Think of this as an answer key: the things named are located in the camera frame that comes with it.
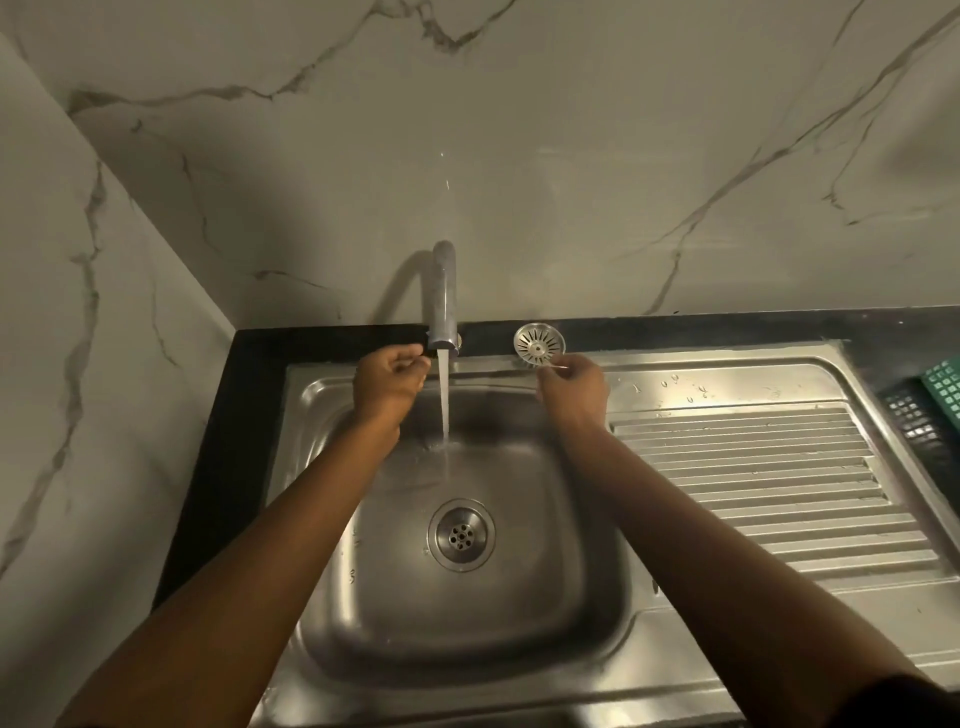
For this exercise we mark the person's right hand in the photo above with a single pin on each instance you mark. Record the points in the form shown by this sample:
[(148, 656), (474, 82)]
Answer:
[(577, 394)]

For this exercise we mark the person's left hand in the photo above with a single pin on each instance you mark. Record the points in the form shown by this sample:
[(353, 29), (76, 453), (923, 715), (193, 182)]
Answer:
[(384, 390)]

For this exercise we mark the person's left fingers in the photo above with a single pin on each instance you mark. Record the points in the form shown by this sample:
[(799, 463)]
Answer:
[(411, 358)]

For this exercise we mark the person's right fingers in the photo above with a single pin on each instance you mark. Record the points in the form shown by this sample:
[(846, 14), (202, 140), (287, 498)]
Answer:
[(561, 364)]

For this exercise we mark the person's right forearm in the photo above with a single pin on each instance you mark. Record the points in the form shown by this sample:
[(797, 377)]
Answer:
[(712, 570)]

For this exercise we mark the person's left forearm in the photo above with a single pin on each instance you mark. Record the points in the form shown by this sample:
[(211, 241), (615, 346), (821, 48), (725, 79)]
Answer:
[(247, 585)]

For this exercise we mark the round steel sink strainer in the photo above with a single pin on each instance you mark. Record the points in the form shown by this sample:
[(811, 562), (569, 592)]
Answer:
[(538, 340)]

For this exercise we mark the running water stream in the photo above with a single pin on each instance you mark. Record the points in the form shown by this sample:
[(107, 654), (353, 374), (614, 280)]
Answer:
[(445, 397)]

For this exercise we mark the grey curved faucet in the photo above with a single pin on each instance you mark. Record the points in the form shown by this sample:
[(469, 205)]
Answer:
[(443, 300)]

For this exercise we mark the round steel sink drain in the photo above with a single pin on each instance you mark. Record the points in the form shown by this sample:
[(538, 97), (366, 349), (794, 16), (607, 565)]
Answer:
[(460, 535)]

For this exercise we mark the stainless steel sink with drainboard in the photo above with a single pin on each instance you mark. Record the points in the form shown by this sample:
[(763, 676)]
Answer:
[(517, 600)]

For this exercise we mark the green plastic basket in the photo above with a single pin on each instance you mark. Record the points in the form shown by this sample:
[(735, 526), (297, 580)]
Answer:
[(945, 390)]

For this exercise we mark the black sleeve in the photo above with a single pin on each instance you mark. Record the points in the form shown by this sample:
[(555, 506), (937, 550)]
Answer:
[(911, 705)]

